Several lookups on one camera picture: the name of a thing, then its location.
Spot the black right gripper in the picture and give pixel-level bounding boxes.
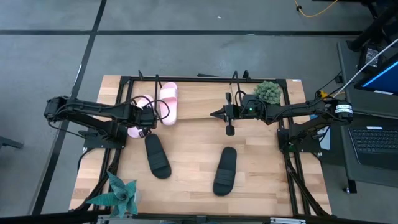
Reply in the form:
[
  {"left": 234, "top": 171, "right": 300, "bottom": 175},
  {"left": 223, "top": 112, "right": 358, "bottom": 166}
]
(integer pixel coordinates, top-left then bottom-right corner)
[{"left": 210, "top": 92, "right": 266, "bottom": 137}]

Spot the black rubber slide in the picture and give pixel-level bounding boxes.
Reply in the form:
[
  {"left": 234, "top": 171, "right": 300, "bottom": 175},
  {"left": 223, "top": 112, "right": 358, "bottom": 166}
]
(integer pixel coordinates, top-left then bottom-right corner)
[
  {"left": 212, "top": 146, "right": 238, "bottom": 197},
  {"left": 144, "top": 133, "right": 172, "bottom": 180}
]

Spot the round green potted succulent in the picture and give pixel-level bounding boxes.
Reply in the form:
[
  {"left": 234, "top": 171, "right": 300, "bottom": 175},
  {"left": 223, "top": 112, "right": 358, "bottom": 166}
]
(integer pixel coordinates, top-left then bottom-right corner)
[{"left": 252, "top": 80, "right": 283, "bottom": 105}]

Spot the teal spiky potted plant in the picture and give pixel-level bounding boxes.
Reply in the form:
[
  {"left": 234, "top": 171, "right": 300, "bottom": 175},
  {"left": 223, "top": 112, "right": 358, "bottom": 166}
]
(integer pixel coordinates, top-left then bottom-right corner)
[{"left": 85, "top": 170, "right": 139, "bottom": 220}]

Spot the laptop computer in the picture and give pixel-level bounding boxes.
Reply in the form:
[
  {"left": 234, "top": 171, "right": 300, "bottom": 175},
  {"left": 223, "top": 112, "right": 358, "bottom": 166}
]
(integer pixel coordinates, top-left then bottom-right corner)
[{"left": 336, "top": 40, "right": 398, "bottom": 194}]

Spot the dark grey floor object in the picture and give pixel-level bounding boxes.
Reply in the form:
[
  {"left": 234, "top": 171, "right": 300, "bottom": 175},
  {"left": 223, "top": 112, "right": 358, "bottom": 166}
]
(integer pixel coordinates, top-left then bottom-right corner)
[{"left": 0, "top": 136, "right": 25, "bottom": 151}]

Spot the black laptop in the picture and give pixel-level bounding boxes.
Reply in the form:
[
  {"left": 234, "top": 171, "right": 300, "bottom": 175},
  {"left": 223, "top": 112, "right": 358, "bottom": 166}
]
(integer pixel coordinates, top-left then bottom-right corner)
[{"left": 340, "top": 124, "right": 398, "bottom": 171}]

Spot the black power brick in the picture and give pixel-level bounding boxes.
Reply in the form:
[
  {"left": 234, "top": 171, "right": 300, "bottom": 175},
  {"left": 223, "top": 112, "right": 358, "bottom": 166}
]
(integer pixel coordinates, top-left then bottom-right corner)
[{"left": 359, "top": 43, "right": 383, "bottom": 72}]

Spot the monitor with blue screen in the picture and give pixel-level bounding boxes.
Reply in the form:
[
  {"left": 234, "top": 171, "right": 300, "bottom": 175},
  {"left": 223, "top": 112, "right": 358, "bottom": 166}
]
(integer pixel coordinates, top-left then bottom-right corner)
[{"left": 354, "top": 52, "right": 398, "bottom": 96}]

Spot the black floor stand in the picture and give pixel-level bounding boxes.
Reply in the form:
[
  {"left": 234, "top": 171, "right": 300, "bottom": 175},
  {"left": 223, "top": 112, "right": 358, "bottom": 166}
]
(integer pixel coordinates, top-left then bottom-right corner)
[{"left": 346, "top": 0, "right": 398, "bottom": 52}]

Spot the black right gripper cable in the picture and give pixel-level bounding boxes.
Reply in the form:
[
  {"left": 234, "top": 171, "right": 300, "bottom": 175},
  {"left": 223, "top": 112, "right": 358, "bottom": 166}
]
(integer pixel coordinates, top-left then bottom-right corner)
[{"left": 234, "top": 90, "right": 247, "bottom": 106}]

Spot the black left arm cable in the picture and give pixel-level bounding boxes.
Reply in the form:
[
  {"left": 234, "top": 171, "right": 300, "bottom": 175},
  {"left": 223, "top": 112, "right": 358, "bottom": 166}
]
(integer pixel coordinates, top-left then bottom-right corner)
[{"left": 129, "top": 94, "right": 171, "bottom": 124}]

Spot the wooden shelf with black frame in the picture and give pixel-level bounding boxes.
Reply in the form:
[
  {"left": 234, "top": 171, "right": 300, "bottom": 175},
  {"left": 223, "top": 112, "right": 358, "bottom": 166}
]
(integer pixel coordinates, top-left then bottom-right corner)
[{"left": 136, "top": 70, "right": 252, "bottom": 121}]

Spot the black table frame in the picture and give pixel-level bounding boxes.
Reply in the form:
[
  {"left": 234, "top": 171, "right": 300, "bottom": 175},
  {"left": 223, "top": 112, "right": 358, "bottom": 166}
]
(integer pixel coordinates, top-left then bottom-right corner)
[{"left": 70, "top": 74, "right": 332, "bottom": 218}]

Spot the yellow floor cable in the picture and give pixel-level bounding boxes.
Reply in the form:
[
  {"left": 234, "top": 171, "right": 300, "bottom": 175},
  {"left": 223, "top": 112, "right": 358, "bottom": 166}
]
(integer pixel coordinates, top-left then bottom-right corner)
[{"left": 294, "top": 0, "right": 339, "bottom": 19}]

